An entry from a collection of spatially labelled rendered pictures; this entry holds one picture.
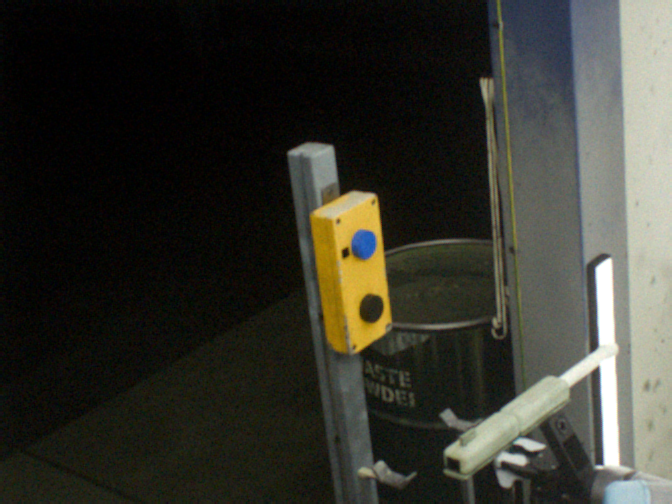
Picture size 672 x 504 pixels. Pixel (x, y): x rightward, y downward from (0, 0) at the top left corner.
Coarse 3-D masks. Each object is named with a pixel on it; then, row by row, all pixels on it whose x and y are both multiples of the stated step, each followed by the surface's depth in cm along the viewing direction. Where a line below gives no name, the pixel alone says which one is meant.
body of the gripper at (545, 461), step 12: (540, 456) 204; (552, 456) 204; (540, 468) 201; (552, 468) 201; (600, 468) 198; (540, 480) 202; (552, 480) 201; (564, 480) 201; (588, 480) 197; (540, 492) 204; (552, 492) 201; (564, 492) 202; (576, 492) 200; (588, 492) 196
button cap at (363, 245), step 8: (360, 232) 211; (368, 232) 211; (352, 240) 210; (360, 240) 210; (368, 240) 211; (376, 240) 213; (352, 248) 211; (360, 248) 210; (368, 248) 211; (360, 256) 211; (368, 256) 212
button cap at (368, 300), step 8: (368, 296) 215; (376, 296) 216; (360, 304) 215; (368, 304) 214; (376, 304) 216; (360, 312) 215; (368, 312) 214; (376, 312) 216; (368, 320) 215; (376, 320) 216
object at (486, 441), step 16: (608, 352) 230; (576, 368) 224; (592, 368) 227; (544, 384) 218; (560, 384) 218; (528, 400) 213; (544, 400) 214; (560, 400) 218; (496, 416) 210; (512, 416) 209; (528, 416) 211; (544, 416) 216; (480, 432) 205; (496, 432) 205; (512, 432) 208; (448, 448) 202; (464, 448) 201; (480, 448) 202; (496, 448) 205; (448, 464) 201; (464, 464) 199; (480, 464) 203; (464, 480) 200; (496, 480) 210; (496, 496) 212; (512, 496) 212
